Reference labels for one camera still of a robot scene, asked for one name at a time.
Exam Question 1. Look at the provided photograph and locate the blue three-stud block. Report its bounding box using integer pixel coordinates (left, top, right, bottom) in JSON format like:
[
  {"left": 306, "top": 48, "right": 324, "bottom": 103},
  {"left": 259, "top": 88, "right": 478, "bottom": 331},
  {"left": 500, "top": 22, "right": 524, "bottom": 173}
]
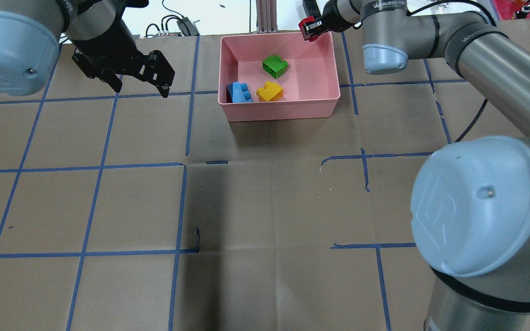
[{"left": 226, "top": 81, "right": 253, "bottom": 103}]

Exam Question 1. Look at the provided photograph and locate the black usb hub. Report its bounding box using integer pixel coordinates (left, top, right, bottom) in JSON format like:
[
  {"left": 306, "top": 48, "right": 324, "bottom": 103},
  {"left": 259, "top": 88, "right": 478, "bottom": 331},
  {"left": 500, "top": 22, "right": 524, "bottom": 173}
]
[{"left": 177, "top": 17, "right": 200, "bottom": 36}]

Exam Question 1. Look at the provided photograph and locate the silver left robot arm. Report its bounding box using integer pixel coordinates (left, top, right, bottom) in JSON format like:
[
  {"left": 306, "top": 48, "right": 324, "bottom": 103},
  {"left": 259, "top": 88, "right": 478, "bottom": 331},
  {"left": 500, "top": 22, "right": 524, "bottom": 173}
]
[{"left": 0, "top": 0, "right": 175, "bottom": 97}]

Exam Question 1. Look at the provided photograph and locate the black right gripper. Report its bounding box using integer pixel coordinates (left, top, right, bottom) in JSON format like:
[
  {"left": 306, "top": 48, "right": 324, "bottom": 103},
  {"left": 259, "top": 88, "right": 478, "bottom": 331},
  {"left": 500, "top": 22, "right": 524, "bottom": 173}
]
[{"left": 303, "top": 0, "right": 362, "bottom": 36}]

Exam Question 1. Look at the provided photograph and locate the red small block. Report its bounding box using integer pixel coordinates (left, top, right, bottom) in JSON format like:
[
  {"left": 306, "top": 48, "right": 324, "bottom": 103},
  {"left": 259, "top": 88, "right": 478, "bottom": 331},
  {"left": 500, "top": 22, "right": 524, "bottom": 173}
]
[{"left": 299, "top": 16, "right": 320, "bottom": 42}]

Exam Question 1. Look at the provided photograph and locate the pink plastic box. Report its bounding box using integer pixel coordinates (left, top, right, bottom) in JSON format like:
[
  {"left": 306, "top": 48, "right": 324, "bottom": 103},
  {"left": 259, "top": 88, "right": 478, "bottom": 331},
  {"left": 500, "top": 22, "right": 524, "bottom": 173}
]
[{"left": 218, "top": 32, "right": 340, "bottom": 122}]

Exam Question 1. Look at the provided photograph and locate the green two-stud block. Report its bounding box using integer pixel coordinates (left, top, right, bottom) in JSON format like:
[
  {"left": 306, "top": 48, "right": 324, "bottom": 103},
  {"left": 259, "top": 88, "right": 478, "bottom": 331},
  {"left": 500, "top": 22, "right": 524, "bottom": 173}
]
[{"left": 262, "top": 55, "right": 289, "bottom": 79}]

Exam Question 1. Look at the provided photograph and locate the yellow two-stud block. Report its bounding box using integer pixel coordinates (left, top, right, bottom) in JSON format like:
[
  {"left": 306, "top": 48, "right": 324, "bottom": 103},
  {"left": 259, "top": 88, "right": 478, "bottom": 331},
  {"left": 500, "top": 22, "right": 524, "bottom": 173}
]
[{"left": 256, "top": 81, "right": 284, "bottom": 102}]

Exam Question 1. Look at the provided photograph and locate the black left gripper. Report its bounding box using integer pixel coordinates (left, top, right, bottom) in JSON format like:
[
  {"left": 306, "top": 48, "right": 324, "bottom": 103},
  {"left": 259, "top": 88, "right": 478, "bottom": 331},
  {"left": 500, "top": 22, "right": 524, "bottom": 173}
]
[{"left": 69, "top": 0, "right": 175, "bottom": 98}]

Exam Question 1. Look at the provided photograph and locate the aluminium frame post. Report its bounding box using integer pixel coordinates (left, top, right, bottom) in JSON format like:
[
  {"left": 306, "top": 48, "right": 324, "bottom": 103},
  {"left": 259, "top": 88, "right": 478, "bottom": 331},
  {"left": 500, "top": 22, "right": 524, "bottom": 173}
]
[{"left": 256, "top": 0, "right": 278, "bottom": 33}]

